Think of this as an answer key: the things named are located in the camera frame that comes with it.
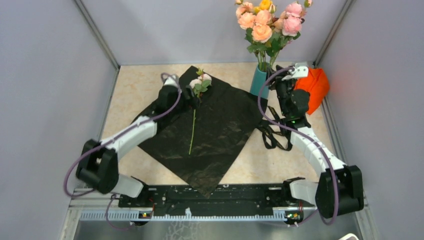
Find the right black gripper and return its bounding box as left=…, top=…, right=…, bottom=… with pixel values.
left=264, top=65, right=298, bottom=117

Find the pale pink rose stem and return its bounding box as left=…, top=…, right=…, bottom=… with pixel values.
left=188, top=68, right=212, bottom=155

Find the black ribbon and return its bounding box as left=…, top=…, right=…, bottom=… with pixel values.
left=256, top=106, right=296, bottom=151

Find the black wrapping paper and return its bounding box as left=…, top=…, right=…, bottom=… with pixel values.
left=120, top=63, right=269, bottom=196

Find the peach double rose stem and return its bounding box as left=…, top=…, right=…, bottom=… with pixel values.
left=237, top=0, right=282, bottom=72

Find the light pink rose stem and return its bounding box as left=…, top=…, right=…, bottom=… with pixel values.
left=265, top=10, right=287, bottom=67

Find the pink flower bunch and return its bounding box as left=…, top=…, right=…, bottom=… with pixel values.
left=279, top=0, right=314, bottom=48

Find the yellow flower bunch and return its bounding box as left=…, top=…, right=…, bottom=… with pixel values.
left=253, top=0, right=276, bottom=14

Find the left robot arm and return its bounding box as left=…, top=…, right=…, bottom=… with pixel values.
left=75, top=84, right=200, bottom=207

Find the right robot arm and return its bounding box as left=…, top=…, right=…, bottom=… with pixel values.
left=269, top=69, right=365, bottom=219

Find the teal ceramic vase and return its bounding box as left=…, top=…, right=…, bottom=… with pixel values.
left=249, top=63, right=270, bottom=96

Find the peach rose stem in vase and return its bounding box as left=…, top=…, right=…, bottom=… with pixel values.
left=234, top=0, right=270, bottom=64

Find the orange cloth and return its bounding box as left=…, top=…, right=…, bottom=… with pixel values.
left=294, top=68, right=330, bottom=115

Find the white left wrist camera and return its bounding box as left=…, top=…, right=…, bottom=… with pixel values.
left=163, top=75, right=179, bottom=88

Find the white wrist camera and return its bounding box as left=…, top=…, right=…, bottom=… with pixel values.
left=163, top=75, right=179, bottom=88
left=282, top=61, right=309, bottom=81

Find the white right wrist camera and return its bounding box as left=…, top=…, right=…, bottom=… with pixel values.
left=282, top=61, right=309, bottom=81

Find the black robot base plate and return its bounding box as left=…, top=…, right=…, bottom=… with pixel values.
left=118, top=183, right=315, bottom=219

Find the right aluminium frame post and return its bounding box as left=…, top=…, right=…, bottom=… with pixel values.
left=313, top=0, right=356, bottom=67

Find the aluminium frame post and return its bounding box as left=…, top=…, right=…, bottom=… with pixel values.
left=313, top=0, right=356, bottom=67
left=72, top=0, right=120, bottom=71

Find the left aluminium frame post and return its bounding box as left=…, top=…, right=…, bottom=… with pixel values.
left=72, top=0, right=120, bottom=71

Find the grey cable duct rail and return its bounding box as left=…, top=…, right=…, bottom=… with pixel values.
left=80, top=210, right=303, bottom=224

